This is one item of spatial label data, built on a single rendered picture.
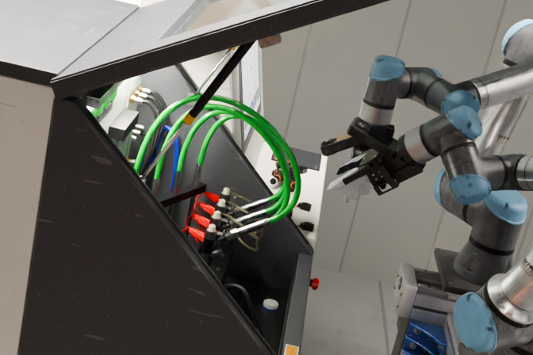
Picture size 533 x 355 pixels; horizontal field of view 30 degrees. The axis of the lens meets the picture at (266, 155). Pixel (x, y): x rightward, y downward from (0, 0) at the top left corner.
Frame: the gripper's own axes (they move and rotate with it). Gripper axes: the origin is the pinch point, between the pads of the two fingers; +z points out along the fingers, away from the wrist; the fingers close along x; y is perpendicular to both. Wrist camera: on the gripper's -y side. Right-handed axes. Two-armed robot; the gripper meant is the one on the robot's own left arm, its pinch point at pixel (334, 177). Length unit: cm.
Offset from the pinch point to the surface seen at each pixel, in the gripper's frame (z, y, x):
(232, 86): 29, -24, 33
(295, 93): 112, 20, 201
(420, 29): 53, 28, 222
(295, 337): 22.1, 23.9, -17.7
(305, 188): 48, 19, 62
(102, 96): 16, -46, -27
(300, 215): 41, 19, 41
